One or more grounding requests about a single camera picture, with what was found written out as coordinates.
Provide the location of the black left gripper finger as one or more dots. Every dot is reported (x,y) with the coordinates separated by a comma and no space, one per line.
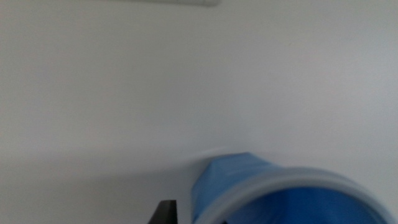
(164,213)

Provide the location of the blue plastic cup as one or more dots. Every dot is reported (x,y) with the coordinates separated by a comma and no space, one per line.
(236,177)

